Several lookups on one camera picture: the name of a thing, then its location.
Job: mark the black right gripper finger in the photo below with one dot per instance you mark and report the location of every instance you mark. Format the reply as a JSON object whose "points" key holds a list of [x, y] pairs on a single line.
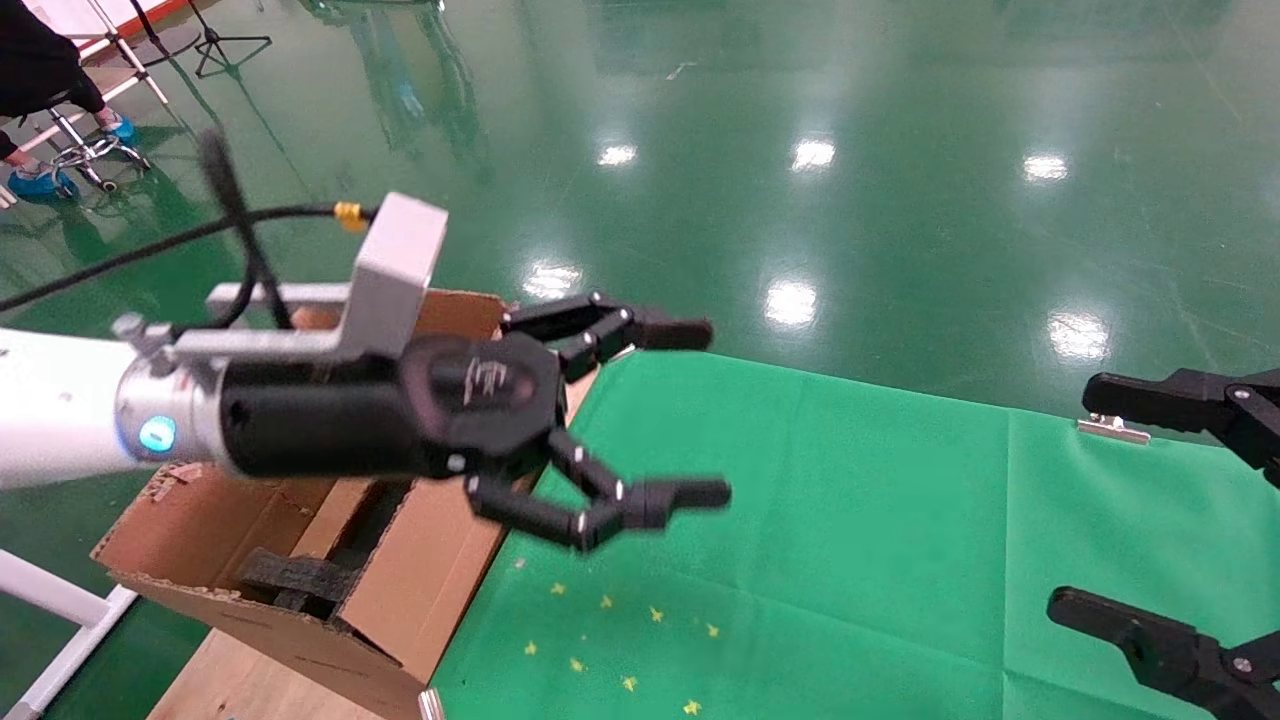
{"points": [[1180, 402], [1170, 652]]}

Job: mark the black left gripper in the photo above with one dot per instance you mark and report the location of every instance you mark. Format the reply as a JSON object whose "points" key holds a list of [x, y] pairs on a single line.
{"points": [[480, 400]]}

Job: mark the large open cardboard carton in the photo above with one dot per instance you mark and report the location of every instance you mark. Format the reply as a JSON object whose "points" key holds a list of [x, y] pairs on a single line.
{"points": [[420, 590]]}

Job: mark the silver metal clip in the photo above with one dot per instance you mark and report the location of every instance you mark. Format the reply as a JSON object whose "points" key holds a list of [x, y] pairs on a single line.
{"points": [[430, 705], [1112, 430]]}

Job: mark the green table cloth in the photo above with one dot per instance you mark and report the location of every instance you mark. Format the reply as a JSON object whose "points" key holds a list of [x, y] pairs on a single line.
{"points": [[900, 550]]}

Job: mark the black foam insert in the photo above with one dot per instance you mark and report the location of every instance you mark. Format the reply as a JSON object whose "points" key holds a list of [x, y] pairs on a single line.
{"points": [[290, 578]]}

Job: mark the black tripod stand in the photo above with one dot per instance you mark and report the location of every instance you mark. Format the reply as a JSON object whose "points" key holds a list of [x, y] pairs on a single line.
{"points": [[212, 40]]}

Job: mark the chrome stool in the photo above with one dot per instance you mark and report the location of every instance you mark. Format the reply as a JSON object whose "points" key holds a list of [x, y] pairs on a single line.
{"points": [[90, 150]]}

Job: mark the person in black clothes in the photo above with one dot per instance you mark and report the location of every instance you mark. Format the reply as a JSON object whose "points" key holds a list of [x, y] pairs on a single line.
{"points": [[30, 60]]}

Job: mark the white frame desk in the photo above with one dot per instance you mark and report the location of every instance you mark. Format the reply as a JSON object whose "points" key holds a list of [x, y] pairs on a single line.
{"points": [[146, 75]]}

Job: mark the white metal tube frame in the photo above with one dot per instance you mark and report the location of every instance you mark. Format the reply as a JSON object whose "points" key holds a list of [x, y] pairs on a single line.
{"points": [[50, 590]]}

